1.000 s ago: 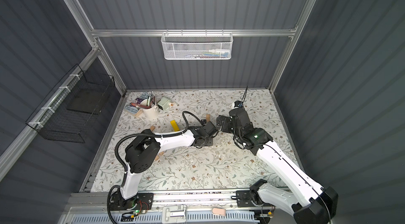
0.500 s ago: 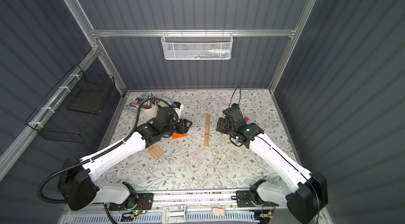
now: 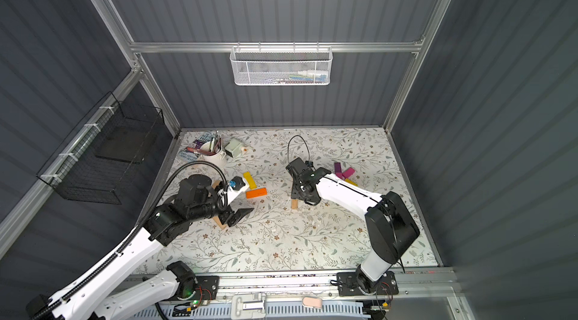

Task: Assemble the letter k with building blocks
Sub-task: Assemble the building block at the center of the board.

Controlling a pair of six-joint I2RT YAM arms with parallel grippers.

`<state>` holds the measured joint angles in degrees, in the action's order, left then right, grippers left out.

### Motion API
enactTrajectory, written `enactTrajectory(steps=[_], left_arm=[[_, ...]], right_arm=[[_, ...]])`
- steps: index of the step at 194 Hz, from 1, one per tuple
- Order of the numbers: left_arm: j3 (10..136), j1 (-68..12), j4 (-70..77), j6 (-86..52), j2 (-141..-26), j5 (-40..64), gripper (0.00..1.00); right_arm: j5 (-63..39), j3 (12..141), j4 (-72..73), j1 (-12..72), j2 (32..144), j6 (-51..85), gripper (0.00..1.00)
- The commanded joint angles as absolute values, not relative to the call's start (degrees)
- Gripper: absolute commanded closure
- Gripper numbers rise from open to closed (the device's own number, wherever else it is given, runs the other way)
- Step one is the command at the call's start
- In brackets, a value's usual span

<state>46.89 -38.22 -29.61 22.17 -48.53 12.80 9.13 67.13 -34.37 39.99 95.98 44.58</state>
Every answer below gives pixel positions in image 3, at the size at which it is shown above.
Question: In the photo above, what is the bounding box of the purple building block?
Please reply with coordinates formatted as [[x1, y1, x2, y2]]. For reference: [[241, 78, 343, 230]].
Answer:
[[334, 162, 343, 174]]

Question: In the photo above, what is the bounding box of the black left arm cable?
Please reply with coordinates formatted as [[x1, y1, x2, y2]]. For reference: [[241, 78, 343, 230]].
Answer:
[[26, 160, 229, 320]]

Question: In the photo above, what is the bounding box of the white pen cup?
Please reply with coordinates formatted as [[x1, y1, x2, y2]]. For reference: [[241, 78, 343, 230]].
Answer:
[[199, 142, 227, 169]]

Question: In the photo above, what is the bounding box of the white wire mesh basket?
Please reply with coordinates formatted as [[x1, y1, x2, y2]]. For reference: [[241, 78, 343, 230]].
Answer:
[[230, 48, 334, 86]]

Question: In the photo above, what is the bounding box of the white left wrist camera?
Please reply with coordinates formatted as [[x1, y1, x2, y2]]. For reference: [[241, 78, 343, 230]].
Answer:
[[225, 176, 250, 205]]

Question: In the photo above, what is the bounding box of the yellow building block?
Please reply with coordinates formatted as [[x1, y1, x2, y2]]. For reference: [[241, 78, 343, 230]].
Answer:
[[243, 172, 257, 190], [345, 179, 358, 187]]

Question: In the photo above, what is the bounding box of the blue book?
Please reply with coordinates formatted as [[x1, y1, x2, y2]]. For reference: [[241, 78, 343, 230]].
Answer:
[[177, 131, 214, 162]]

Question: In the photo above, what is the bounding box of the orange building block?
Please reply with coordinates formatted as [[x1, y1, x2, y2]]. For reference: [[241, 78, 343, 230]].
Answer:
[[246, 188, 268, 199]]

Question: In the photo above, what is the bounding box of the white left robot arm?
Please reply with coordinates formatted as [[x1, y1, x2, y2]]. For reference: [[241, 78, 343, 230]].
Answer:
[[26, 174, 250, 319]]

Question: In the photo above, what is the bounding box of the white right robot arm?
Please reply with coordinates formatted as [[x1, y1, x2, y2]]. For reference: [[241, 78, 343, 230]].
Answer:
[[286, 157, 420, 294]]

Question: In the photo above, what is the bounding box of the pink eraser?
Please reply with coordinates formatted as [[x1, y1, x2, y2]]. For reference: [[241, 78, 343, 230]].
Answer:
[[302, 297, 323, 309]]

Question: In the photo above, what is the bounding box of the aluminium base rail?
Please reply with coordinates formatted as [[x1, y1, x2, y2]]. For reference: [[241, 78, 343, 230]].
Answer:
[[123, 268, 467, 319]]

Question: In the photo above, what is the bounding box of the magenta building block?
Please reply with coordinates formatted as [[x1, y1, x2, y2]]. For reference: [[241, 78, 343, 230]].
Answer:
[[342, 168, 355, 179]]

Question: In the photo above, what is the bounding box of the pale green small box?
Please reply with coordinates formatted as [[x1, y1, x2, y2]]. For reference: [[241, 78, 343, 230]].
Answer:
[[224, 138, 248, 158]]

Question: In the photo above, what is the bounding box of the black wire mesh basket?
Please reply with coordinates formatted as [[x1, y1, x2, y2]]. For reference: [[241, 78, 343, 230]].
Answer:
[[37, 95, 165, 205]]

